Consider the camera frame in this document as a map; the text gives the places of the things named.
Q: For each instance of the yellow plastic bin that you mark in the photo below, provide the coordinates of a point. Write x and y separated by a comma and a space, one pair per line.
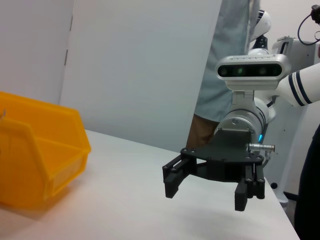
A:
50, 130

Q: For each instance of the person in black clothes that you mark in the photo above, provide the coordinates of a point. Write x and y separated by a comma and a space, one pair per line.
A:
308, 190

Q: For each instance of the white humanoid robot on stand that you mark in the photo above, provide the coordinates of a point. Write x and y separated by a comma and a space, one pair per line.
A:
290, 120

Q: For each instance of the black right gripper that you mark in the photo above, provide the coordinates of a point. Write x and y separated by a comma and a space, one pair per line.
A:
225, 155

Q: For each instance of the person in light striped shirt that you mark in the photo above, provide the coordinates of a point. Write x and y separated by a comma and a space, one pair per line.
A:
225, 50

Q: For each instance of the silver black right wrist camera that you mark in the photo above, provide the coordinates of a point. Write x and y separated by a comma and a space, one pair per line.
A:
252, 70

